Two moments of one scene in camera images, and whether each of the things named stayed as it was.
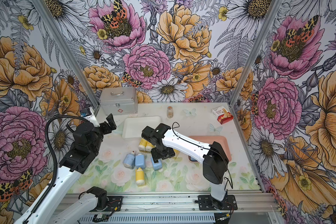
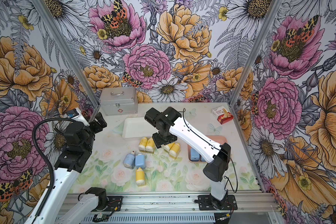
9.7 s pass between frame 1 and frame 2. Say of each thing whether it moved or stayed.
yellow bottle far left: stayed
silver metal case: stayed
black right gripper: moved
